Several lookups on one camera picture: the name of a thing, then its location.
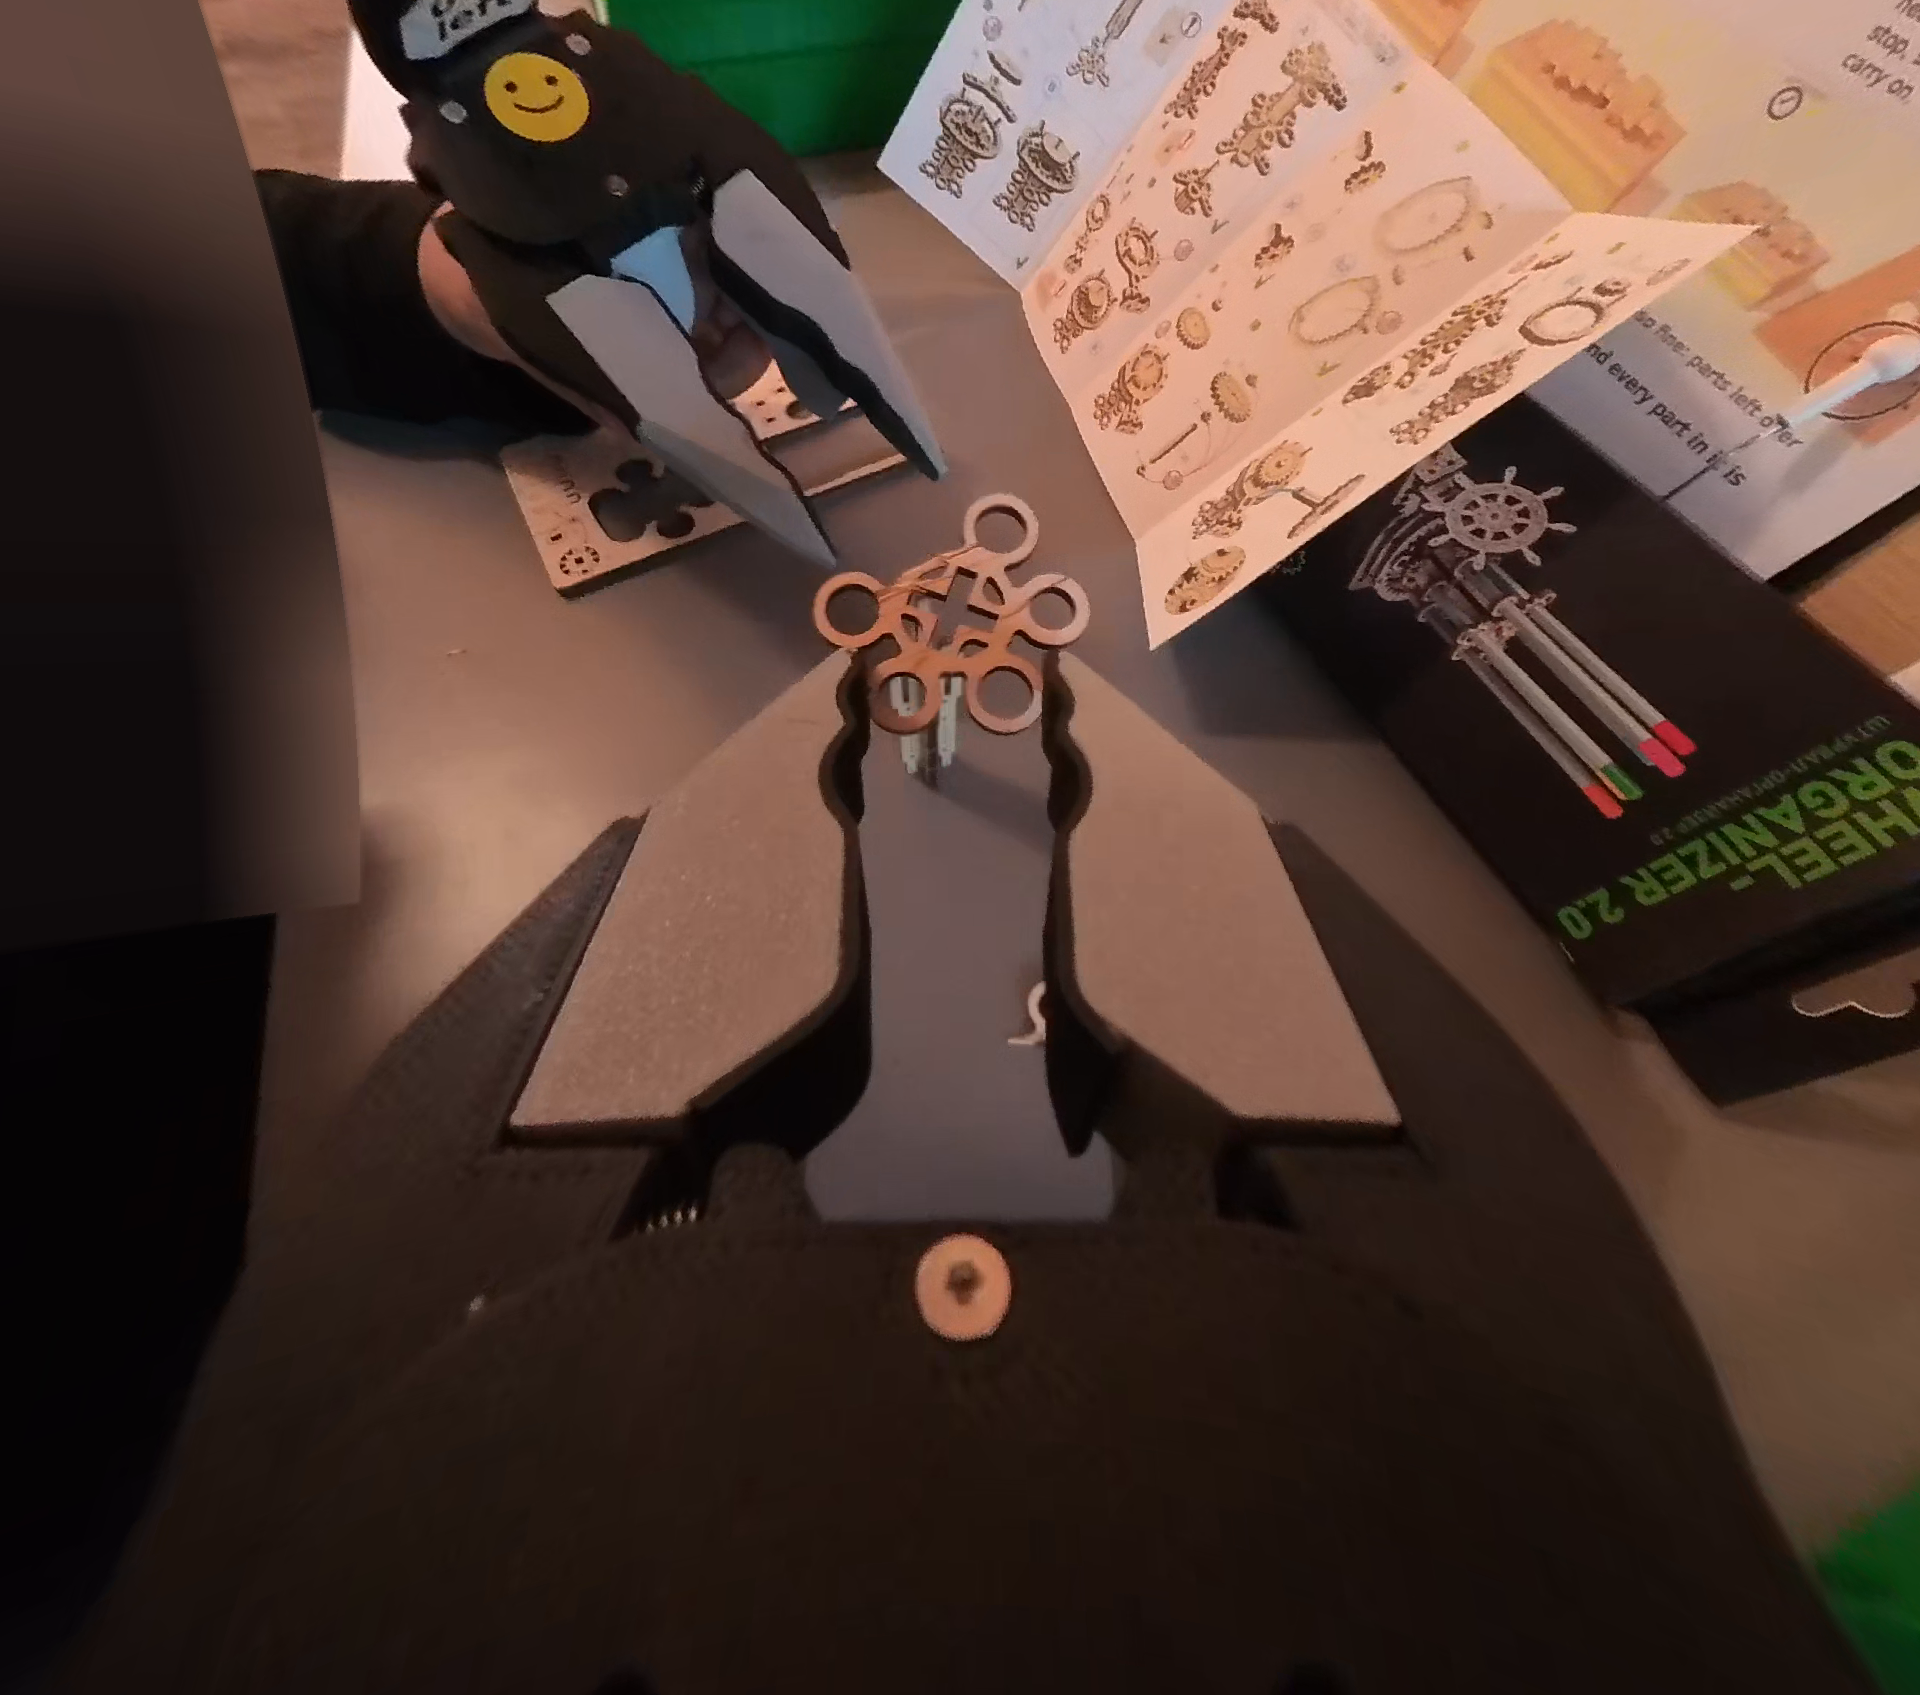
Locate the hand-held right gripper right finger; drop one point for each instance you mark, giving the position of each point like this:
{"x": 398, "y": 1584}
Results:
{"x": 1214, "y": 946}

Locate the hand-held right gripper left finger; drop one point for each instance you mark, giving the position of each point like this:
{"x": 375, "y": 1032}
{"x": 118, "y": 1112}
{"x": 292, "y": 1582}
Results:
{"x": 720, "y": 946}

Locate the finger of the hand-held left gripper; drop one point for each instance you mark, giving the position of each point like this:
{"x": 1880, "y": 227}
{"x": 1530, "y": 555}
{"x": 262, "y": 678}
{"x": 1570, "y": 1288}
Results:
{"x": 840, "y": 331}
{"x": 675, "y": 421}

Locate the laser-cut wooden sheet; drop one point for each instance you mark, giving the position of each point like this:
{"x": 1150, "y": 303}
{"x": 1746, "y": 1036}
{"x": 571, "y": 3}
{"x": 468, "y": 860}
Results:
{"x": 571, "y": 527}

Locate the person's left forearm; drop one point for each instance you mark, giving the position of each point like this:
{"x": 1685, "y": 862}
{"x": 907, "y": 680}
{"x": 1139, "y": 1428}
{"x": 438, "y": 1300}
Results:
{"x": 344, "y": 285}

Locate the black model kit box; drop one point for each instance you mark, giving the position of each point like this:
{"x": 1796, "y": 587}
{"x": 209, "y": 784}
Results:
{"x": 1650, "y": 736}

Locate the person's left hand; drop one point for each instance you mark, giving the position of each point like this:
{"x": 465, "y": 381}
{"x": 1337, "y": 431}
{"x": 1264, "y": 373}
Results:
{"x": 451, "y": 293}

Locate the folded instruction sheet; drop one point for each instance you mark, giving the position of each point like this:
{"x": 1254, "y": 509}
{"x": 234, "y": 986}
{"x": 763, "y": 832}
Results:
{"x": 1274, "y": 271}

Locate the white poster board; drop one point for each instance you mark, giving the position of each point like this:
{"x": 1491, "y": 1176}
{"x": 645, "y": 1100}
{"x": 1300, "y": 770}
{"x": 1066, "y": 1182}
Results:
{"x": 1650, "y": 1}

